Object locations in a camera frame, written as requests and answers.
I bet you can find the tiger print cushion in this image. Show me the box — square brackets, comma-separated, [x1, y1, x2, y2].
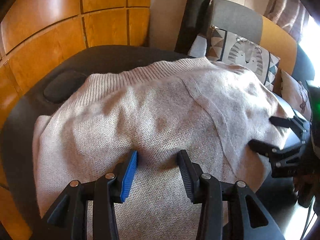
[206, 25, 280, 91]

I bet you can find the beige knit sweater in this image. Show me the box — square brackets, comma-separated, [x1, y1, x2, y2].
[33, 57, 287, 239]

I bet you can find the orange wooden cabinet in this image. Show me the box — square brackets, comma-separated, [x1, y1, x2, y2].
[1, 0, 151, 239]

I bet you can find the grey yellow blue sofa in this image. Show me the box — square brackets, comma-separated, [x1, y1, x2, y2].
[175, 0, 316, 98]

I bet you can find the deer print cushion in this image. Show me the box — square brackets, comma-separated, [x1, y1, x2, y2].
[281, 70, 311, 121]

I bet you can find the person right hand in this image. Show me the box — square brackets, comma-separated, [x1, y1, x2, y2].
[293, 173, 319, 208]

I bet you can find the patterned curtain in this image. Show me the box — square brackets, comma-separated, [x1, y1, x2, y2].
[264, 0, 310, 43]

